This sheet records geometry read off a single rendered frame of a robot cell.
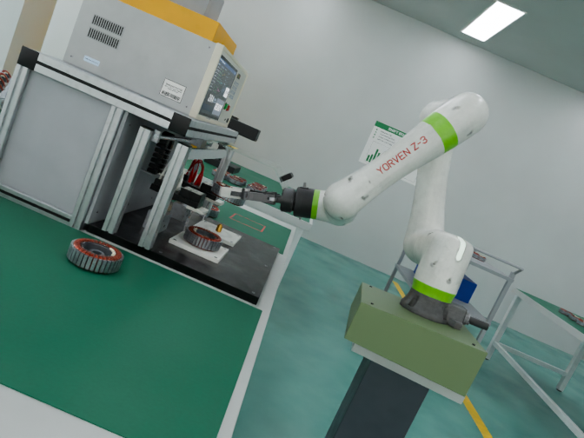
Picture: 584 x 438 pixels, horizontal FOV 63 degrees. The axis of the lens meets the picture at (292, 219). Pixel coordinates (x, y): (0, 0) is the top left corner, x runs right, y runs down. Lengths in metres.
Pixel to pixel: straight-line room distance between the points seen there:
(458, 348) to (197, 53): 1.02
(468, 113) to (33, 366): 1.16
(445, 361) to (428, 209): 0.49
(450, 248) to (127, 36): 1.05
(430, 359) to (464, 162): 5.78
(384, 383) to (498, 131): 5.91
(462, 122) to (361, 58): 5.48
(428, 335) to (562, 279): 6.46
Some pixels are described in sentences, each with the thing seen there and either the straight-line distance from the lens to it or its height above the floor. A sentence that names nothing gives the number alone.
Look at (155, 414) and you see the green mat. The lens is 0.72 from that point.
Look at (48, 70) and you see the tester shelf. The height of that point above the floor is 1.08.
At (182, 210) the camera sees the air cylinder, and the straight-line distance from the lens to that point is 1.64.
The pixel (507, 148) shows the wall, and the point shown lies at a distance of 7.15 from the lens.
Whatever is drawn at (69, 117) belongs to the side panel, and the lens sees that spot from 1.31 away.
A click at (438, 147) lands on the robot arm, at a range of 1.37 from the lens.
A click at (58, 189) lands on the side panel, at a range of 1.33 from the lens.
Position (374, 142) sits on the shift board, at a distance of 6.73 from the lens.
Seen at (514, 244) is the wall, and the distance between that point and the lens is 7.33.
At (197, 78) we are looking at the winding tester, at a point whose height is 1.21.
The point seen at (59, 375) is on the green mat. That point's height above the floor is 0.75.
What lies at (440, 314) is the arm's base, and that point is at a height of 0.89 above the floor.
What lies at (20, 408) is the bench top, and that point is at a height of 0.75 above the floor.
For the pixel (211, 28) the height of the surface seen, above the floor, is 1.87.
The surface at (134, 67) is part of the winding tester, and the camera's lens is 1.39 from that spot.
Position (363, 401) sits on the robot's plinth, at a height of 0.56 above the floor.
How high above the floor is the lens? 1.16
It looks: 8 degrees down
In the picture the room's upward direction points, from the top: 24 degrees clockwise
